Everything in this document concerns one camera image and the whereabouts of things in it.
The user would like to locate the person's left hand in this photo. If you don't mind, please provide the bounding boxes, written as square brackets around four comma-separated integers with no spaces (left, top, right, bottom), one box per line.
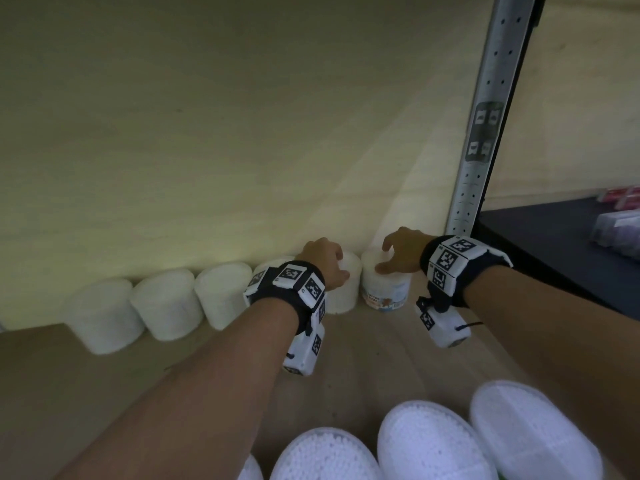
[295,237,352,294]

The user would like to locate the grey metal shelf wooden boards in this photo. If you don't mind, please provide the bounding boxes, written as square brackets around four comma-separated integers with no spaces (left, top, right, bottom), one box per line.
[0,0,546,480]

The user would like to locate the row of red packets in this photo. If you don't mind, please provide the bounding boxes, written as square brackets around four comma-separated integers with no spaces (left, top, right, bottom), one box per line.
[597,185,640,205]

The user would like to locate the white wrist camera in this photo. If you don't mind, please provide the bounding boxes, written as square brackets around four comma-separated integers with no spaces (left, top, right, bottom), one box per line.
[415,297,473,349]
[282,322,327,377]

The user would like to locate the person's right forearm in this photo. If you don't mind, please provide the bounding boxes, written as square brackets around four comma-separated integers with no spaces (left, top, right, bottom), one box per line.
[462,264,640,478]

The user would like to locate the row of purple labelled packets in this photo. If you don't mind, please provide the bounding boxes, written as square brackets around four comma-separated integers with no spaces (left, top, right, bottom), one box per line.
[589,209,640,258]

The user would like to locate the person's right hand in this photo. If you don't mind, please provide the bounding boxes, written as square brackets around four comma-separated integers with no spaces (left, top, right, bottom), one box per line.
[373,226,437,275]

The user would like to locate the person's left forearm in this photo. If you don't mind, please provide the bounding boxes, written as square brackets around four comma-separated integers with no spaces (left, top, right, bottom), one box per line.
[55,297,301,480]

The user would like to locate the black wristband with marker tags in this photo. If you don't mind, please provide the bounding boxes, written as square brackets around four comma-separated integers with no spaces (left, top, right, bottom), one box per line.
[419,235,515,313]
[242,261,327,338]

